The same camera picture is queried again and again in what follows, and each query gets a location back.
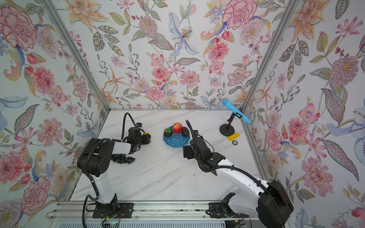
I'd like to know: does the dark brown toy avocado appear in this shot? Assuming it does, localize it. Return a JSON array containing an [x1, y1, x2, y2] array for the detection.
[[181, 127, 190, 137]]

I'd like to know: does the red yellow toy apple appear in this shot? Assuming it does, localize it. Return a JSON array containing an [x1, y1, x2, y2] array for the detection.
[[173, 123, 183, 134]]

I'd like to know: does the dark purple toy grape bunch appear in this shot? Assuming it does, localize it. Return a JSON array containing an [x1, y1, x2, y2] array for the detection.
[[111, 154, 136, 164]]

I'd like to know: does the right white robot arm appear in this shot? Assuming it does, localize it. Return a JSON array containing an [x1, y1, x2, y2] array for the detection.
[[183, 137, 294, 228]]

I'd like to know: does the blue polka dot plate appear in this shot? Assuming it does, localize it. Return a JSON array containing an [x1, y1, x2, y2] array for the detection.
[[163, 126, 191, 148]]

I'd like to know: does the yellow toy block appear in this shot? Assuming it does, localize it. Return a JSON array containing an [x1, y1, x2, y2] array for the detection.
[[228, 133, 240, 141]]

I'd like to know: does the black microphone stand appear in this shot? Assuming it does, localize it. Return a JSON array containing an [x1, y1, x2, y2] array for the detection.
[[219, 113, 242, 137]]

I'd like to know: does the blue toy microphone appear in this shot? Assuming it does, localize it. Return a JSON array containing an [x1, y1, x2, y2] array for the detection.
[[221, 99, 252, 124]]

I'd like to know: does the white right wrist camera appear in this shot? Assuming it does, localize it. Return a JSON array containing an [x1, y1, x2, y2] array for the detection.
[[192, 130, 200, 140]]

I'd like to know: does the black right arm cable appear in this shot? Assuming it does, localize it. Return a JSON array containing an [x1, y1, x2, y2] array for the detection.
[[185, 119, 286, 226]]

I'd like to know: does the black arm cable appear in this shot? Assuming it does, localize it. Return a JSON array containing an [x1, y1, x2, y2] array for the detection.
[[82, 112, 138, 228], [185, 119, 286, 226]]

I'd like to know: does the aluminium corner post right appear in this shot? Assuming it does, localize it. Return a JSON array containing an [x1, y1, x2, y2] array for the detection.
[[241, 0, 298, 113]]

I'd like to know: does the aluminium corner post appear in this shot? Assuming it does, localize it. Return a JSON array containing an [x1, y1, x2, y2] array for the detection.
[[40, 0, 111, 114], [241, 0, 298, 113]]

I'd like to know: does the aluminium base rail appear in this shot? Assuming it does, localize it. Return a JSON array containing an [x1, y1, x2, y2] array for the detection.
[[46, 201, 264, 228]]

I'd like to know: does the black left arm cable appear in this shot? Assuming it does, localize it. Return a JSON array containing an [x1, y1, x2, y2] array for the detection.
[[82, 112, 138, 228]]

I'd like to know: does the aluminium corner post left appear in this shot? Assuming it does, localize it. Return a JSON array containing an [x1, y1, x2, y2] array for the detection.
[[40, 0, 111, 114]]

